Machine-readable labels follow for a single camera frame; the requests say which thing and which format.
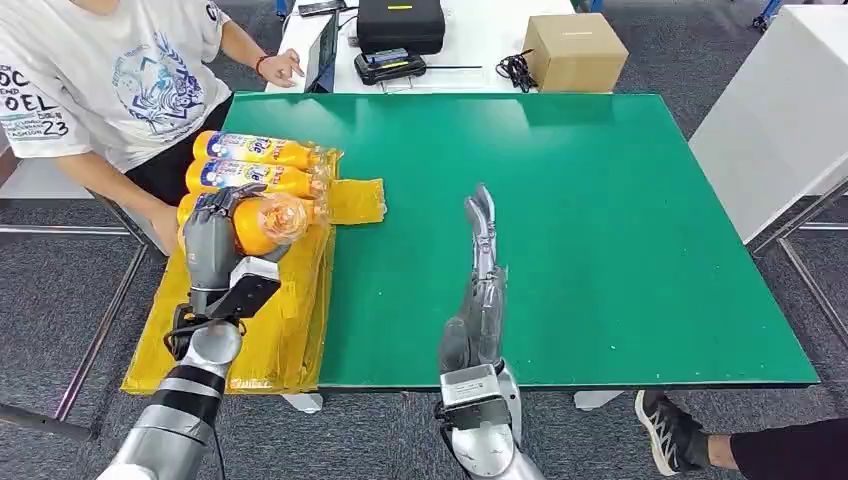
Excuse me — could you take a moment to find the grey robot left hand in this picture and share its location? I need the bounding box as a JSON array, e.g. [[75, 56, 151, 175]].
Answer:
[[182, 183, 294, 314]]

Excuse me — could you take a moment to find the person's left hand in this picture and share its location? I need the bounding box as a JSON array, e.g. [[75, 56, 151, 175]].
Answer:
[[259, 47, 306, 89]]

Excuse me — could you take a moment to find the person's right hand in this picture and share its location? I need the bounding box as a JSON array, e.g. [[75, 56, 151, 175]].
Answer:
[[148, 203, 181, 256]]

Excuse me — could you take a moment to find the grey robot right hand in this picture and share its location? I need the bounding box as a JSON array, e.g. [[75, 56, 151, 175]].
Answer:
[[437, 183, 510, 376]]

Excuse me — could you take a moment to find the dark laptop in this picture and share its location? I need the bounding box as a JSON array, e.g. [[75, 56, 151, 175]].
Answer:
[[303, 11, 340, 94]]

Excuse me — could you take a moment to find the black phone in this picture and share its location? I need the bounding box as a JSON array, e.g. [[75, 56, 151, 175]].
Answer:
[[297, 0, 348, 18]]

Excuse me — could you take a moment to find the black handheld controller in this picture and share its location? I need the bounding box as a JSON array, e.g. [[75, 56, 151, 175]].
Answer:
[[353, 47, 429, 89]]

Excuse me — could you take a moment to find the black carry case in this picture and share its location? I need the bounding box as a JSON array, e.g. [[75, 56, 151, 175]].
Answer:
[[356, 0, 446, 57]]

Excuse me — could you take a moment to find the white table foot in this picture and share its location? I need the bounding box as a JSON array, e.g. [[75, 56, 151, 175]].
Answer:
[[574, 390, 625, 412], [281, 394, 325, 416]]

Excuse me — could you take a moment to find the green table mat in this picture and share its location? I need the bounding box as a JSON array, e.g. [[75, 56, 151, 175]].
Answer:
[[221, 91, 821, 391]]

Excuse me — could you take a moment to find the seated person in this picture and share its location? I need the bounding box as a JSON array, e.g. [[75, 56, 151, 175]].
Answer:
[[0, 0, 306, 256]]

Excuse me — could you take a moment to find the white desk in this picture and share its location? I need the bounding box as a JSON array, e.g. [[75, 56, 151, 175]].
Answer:
[[264, 0, 578, 95]]

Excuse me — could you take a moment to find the black white sneaker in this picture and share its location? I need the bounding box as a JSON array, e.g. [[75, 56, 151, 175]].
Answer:
[[634, 389, 710, 477]]

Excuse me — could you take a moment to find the brown cardboard box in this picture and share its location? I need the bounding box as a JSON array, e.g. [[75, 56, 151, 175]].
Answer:
[[523, 13, 631, 94]]

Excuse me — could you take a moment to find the person's leg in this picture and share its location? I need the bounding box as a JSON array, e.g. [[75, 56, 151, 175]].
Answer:
[[705, 417, 848, 480]]

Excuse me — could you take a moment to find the pale grey side table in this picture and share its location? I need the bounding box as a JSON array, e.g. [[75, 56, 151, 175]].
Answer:
[[688, 5, 848, 245]]

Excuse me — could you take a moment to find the blue chair base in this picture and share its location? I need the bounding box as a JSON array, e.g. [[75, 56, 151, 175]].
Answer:
[[751, 0, 784, 33]]

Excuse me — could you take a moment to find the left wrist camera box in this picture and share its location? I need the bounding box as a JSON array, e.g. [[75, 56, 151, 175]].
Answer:
[[206, 254, 283, 321]]

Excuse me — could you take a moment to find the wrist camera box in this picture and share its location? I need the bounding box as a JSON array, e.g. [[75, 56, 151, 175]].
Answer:
[[439, 362, 513, 432], [206, 254, 283, 321]]

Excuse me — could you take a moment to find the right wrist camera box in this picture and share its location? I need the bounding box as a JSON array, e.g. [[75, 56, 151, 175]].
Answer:
[[439, 362, 513, 432]]

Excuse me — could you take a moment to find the grey metal frame table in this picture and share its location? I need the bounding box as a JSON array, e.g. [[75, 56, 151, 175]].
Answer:
[[0, 139, 170, 444]]

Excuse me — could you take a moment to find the black cable bundle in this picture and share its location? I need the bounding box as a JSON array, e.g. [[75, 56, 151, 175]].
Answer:
[[494, 48, 539, 94]]

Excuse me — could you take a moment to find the metal side table frame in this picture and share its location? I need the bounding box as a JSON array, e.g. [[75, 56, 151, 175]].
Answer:
[[748, 173, 848, 352]]

